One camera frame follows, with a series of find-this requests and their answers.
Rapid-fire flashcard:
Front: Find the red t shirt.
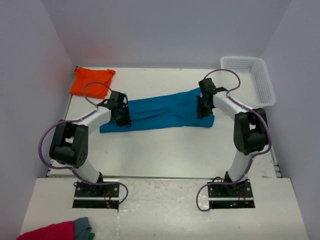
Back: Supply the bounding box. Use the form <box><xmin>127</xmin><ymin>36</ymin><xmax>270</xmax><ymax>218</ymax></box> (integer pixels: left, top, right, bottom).
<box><xmin>16</xmin><ymin>221</ymin><xmax>75</xmax><ymax>240</ymax></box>

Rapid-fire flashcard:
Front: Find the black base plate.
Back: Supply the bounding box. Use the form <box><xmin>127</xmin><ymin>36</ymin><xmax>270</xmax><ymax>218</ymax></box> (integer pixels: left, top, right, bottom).
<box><xmin>207</xmin><ymin>177</ymin><xmax>256</xmax><ymax>210</ymax></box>
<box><xmin>72</xmin><ymin>181</ymin><xmax>120</xmax><ymax>210</ymax></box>

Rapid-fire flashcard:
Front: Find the white plastic basket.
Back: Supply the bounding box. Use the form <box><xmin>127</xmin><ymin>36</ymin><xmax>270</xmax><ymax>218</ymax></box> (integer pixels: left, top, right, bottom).
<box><xmin>220</xmin><ymin>56</ymin><xmax>276</xmax><ymax>109</ymax></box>

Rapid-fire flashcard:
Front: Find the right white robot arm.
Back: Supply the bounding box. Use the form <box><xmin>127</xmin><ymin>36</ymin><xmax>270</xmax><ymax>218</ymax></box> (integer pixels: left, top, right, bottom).
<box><xmin>197</xmin><ymin>78</ymin><xmax>271</xmax><ymax>197</ymax></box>

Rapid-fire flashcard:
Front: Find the orange folded t shirt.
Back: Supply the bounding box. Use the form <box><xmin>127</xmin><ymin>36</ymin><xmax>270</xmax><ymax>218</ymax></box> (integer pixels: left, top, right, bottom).
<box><xmin>69</xmin><ymin>67</ymin><xmax>116</xmax><ymax>99</ymax></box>

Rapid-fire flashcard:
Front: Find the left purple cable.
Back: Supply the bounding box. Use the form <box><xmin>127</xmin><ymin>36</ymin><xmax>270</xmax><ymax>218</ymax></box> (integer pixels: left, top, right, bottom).
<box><xmin>39</xmin><ymin>81</ymin><xmax>129</xmax><ymax>206</ymax></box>

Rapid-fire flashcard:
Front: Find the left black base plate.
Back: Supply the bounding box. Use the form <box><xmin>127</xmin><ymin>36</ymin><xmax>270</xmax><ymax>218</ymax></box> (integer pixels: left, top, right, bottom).
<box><xmin>72</xmin><ymin>181</ymin><xmax>120</xmax><ymax>210</ymax></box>

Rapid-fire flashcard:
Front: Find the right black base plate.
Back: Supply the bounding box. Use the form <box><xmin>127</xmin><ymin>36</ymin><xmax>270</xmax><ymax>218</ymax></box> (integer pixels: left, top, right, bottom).
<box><xmin>207</xmin><ymin>177</ymin><xmax>256</xmax><ymax>210</ymax></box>

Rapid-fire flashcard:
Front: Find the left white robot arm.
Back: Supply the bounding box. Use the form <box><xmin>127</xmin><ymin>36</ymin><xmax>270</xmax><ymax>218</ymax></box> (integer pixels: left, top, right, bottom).
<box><xmin>49</xmin><ymin>91</ymin><xmax>132</xmax><ymax>197</ymax></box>

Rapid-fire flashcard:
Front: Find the blue t shirt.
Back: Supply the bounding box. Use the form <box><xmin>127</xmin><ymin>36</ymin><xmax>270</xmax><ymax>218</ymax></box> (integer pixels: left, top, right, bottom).
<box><xmin>99</xmin><ymin>88</ymin><xmax>215</xmax><ymax>134</ymax></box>

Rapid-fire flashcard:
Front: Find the green t shirt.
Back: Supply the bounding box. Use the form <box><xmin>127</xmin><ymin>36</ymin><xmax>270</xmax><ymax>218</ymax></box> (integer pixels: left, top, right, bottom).
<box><xmin>88</xmin><ymin>233</ymin><xmax>95</xmax><ymax>240</ymax></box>

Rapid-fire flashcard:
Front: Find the grey t shirt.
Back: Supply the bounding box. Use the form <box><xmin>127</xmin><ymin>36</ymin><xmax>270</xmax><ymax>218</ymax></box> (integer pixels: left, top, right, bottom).
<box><xmin>73</xmin><ymin>217</ymin><xmax>92</xmax><ymax>240</ymax></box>

